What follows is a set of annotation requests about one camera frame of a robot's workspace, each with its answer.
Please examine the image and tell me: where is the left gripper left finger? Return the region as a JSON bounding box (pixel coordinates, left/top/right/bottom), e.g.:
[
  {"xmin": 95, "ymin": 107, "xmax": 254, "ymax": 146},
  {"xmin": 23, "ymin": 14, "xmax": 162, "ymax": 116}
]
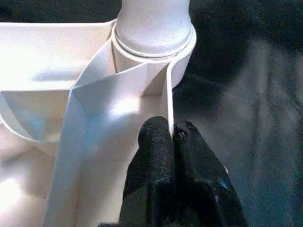
[{"xmin": 118, "ymin": 117, "xmax": 178, "ymax": 227}]

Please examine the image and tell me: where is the white plastic table top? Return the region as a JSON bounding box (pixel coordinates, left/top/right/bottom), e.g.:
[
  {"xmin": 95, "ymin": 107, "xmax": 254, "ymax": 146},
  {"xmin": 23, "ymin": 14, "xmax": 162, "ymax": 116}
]
[{"xmin": 0, "ymin": 19, "xmax": 197, "ymax": 227}]

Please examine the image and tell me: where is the white plastic table leg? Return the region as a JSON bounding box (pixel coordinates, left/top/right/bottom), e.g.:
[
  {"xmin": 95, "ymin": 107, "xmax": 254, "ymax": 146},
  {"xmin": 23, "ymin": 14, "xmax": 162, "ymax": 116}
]
[{"xmin": 113, "ymin": 0, "xmax": 194, "ymax": 58}]

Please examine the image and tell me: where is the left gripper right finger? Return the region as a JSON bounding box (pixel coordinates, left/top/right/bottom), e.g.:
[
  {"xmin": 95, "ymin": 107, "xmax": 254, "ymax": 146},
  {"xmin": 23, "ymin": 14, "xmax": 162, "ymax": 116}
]
[{"xmin": 172, "ymin": 121, "xmax": 249, "ymax": 227}]

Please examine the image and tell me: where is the black work mat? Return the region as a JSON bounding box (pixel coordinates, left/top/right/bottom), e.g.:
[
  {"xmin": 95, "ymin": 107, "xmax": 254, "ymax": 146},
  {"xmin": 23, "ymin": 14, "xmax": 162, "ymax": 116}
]
[{"xmin": 0, "ymin": 0, "xmax": 303, "ymax": 227}]

